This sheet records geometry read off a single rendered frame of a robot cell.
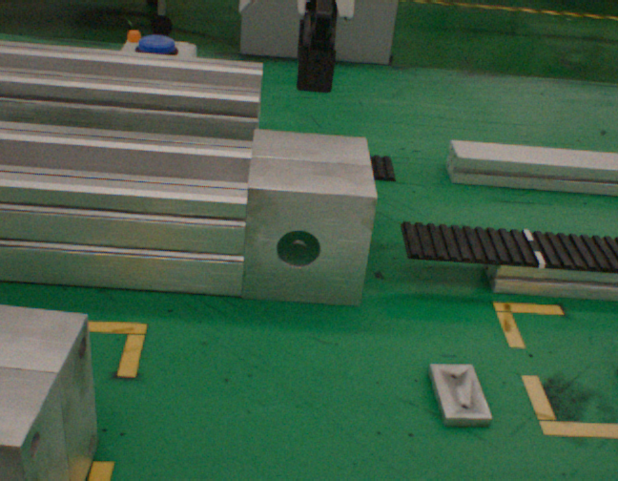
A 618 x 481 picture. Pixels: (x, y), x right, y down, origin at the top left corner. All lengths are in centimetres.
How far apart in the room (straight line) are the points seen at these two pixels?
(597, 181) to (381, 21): 40
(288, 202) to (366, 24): 58
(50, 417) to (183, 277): 22
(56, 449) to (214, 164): 28
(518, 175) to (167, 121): 35
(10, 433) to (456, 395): 28
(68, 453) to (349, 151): 31
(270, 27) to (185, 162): 50
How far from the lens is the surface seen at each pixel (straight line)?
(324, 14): 63
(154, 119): 71
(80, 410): 41
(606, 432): 53
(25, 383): 36
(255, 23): 106
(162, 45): 86
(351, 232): 53
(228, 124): 70
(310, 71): 68
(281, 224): 53
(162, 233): 54
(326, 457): 46
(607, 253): 65
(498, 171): 79
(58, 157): 61
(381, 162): 79
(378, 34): 108
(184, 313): 55
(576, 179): 82
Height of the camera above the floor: 112
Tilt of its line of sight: 32 degrees down
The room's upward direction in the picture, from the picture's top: 6 degrees clockwise
